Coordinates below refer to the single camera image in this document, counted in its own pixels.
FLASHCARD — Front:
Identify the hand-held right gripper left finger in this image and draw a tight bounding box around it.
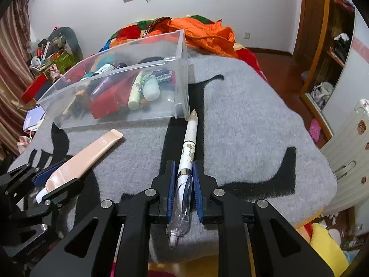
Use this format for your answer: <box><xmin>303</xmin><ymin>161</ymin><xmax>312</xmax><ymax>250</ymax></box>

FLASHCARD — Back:
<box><xmin>29</xmin><ymin>160</ymin><xmax>177</xmax><ymax>277</ymax></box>

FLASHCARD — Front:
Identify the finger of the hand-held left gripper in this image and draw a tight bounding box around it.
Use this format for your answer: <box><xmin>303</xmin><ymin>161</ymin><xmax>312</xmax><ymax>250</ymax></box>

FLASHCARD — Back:
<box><xmin>0</xmin><ymin>161</ymin><xmax>69</xmax><ymax>199</ymax></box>
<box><xmin>0</xmin><ymin>178</ymin><xmax>85</xmax><ymax>262</ymax></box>

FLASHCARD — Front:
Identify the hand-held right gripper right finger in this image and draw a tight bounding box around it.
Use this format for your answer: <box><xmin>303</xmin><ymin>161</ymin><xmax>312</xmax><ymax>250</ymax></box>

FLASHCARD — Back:
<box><xmin>193</xmin><ymin>161</ymin><xmax>335</xmax><ymax>277</ymax></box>

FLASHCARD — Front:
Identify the white printed pen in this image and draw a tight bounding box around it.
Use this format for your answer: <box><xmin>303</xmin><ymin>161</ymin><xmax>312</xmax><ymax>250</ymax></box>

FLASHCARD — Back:
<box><xmin>166</xmin><ymin>109</ymin><xmax>199</xmax><ymax>250</ymax></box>

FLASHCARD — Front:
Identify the peach cosmetic tube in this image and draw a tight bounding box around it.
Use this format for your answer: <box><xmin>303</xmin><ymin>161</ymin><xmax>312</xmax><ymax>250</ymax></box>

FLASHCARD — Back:
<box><xmin>35</xmin><ymin>129</ymin><xmax>125</xmax><ymax>204</ymax></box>

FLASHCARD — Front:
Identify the clear plastic storage box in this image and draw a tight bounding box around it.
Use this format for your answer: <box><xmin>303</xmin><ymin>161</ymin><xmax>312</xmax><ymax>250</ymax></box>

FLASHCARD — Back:
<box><xmin>36</xmin><ymin>29</ymin><xmax>191</xmax><ymax>129</ymax></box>

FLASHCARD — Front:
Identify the pale green tube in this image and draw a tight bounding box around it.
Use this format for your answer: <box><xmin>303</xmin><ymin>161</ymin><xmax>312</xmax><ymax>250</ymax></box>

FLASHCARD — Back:
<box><xmin>128</xmin><ymin>72</ymin><xmax>145</xmax><ymax>110</ymax></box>

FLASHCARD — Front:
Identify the mint green bottle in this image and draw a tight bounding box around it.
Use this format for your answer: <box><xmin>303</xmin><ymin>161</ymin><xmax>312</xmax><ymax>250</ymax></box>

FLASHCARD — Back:
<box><xmin>143</xmin><ymin>76</ymin><xmax>160</xmax><ymax>101</ymax></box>

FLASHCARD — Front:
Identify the purple spray bottle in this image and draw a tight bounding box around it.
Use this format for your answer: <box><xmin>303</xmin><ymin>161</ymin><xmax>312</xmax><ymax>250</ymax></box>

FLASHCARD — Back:
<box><xmin>91</xmin><ymin>76</ymin><xmax>111</xmax><ymax>97</ymax></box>

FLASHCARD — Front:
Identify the small dark blue box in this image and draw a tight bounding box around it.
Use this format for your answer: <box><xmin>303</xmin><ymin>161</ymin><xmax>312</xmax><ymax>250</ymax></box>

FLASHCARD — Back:
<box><xmin>153</xmin><ymin>69</ymin><xmax>173</xmax><ymax>82</ymax></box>

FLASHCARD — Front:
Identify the blue notebook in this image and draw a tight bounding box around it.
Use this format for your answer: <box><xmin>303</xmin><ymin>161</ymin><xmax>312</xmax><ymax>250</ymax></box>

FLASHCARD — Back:
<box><xmin>23</xmin><ymin>107</ymin><xmax>45</xmax><ymax>132</ymax></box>

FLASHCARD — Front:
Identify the long red box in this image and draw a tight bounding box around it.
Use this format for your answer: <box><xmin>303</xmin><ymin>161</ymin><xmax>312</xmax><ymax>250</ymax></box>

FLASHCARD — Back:
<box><xmin>21</xmin><ymin>73</ymin><xmax>54</xmax><ymax>104</ymax></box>

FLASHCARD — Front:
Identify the brown striped curtain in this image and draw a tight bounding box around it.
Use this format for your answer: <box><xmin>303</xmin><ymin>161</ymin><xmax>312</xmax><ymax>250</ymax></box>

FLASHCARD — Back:
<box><xmin>0</xmin><ymin>0</ymin><xmax>38</xmax><ymax>156</ymax></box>

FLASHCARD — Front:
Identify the green cardboard box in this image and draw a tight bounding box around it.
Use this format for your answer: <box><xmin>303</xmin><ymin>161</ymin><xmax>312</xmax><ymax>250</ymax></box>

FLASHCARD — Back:
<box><xmin>48</xmin><ymin>50</ymin><xmax>80</xmax><ymax>72</ymax></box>

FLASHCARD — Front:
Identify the pink slipper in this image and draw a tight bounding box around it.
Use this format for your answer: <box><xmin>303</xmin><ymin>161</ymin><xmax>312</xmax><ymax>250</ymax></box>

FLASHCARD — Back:
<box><xmin>308</xmin><ymin>118</ymin><xmax>322</xmax><ymax>142</ymax></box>

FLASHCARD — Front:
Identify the yellow plush toy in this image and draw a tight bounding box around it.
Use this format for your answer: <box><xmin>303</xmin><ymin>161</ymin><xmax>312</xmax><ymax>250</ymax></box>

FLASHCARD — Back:
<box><xmin>297</xmin><ymin>222</ymin><xmax>351</xmax><ymax>274</ymax></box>

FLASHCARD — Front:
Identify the grey plush toy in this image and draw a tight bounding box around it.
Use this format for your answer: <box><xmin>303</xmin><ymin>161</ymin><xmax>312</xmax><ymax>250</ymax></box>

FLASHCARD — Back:
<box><xmin>48</xmin><ymin>27</ymin><xmax>83</xmax><ymax>61</ymax></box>

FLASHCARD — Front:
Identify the orange jacket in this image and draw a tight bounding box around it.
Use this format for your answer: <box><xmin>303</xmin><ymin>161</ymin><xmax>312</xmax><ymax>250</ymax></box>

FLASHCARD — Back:
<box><xmin>143</xmin><ymin>17</ymin><xmax>238</xmax><ymax>58</ymax></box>

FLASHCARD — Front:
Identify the white bag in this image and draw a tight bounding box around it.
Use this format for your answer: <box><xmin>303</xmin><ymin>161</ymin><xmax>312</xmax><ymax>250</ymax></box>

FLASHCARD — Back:
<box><xmin>311</xmin><ymin>81</ymin><xmax>333</xmax><ymax>106</ymax></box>

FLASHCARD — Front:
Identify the white suitcase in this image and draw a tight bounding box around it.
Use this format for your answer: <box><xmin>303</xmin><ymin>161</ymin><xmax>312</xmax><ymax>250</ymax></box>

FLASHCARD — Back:
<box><xmin>320</xmin><ymin>98</ymin><xmax>369</xmax><ymax>217</ymax></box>

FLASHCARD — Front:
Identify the wooden shelf unit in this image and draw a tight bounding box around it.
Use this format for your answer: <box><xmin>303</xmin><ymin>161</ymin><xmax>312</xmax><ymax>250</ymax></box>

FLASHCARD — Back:
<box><xmin>300</xmin><ymin>0</ymin><xmax>356</xmax><ymax>139</ymax></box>

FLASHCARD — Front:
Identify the white wardrobe door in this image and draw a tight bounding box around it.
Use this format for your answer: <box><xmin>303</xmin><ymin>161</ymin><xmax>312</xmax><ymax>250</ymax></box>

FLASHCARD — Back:
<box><xmin>321</xmin><ymin>6</ymin><xmax>369</xmax><ymax>133</ymax></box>

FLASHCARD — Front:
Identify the wooden door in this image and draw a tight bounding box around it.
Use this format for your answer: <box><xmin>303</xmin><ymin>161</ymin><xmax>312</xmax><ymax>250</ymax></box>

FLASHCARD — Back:
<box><xmin>292</xmin><ymin>0</ymin><xmax>330</xmax><ymax>61</ymax></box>

